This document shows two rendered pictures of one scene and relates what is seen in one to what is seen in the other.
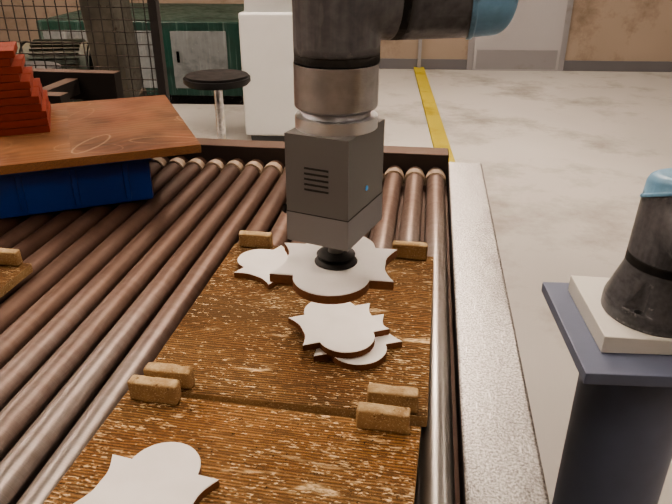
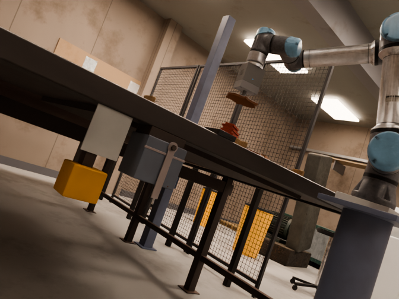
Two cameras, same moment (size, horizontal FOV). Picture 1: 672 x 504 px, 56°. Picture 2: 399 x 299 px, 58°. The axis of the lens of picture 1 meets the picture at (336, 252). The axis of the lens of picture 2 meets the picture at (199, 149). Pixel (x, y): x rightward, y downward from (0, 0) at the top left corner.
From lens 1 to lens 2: 1.24 m
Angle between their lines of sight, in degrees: 53
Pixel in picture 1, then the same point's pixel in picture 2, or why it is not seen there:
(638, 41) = not seen: outside the picture
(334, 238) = (239, 83)
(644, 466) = (343, 267)
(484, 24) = (288, 48)
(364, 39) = (260, 46)
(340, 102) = (251, 56)
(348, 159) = (247, 65)
